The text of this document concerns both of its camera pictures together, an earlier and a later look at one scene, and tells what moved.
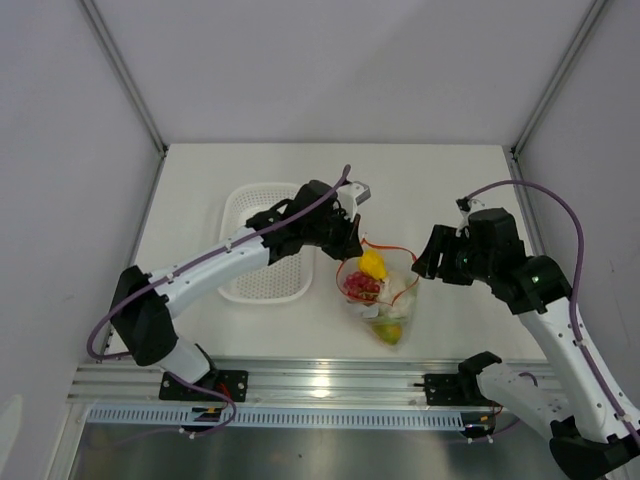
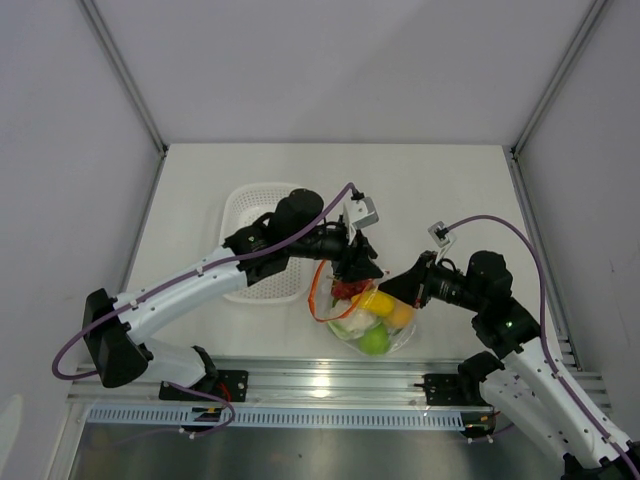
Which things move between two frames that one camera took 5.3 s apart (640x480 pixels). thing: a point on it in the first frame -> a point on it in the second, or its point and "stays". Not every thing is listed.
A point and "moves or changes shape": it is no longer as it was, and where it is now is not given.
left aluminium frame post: [129, 73] stays
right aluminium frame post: [595, 8] stays
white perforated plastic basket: [286, 280] stays
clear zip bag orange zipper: [382, 283] moves or changes shape
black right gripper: [442, 239] -> [413, 286]
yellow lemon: [371, 262] moves or changes shape
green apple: [385, 320] -> [376, 340]
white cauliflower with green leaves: [398, 295] -> [353, 324]
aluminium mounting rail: [270, 383] stays
